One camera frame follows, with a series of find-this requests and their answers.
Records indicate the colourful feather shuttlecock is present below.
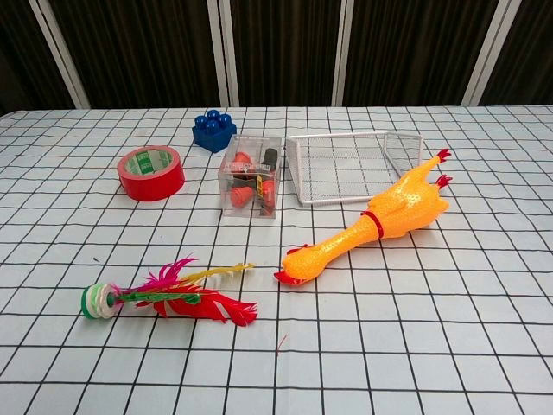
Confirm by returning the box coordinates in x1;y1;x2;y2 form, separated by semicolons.
81;256;259;328

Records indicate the white wire mesh tray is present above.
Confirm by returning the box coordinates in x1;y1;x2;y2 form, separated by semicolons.
286;131;425;207

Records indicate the red tape roll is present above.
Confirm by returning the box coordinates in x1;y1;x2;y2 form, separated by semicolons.
118;145;186;202

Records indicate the blue toy building block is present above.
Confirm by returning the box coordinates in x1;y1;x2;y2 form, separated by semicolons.
192;110;239;155

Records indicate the dark folding screen with white frames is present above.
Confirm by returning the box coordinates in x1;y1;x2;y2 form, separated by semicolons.
0;0;553;114

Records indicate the clear plastic box with toys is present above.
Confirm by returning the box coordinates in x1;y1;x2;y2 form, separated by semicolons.
219;133;289;220

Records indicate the yellow rubber chicken toy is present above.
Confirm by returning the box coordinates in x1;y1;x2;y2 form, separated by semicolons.
273;148;452;286

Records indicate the white black grid tablecloth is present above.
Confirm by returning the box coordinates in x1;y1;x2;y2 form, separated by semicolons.
0;105;553;415

